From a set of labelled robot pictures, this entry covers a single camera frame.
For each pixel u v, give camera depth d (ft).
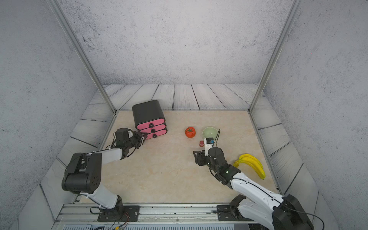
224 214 2.39
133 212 2.38
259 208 1.78
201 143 3.21
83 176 1.54
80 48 2.79
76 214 2.44
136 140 2.77
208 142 2.33
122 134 2.42
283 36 2.63
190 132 3.30
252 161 2.79
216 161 2.00
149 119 3.02
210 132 3.40
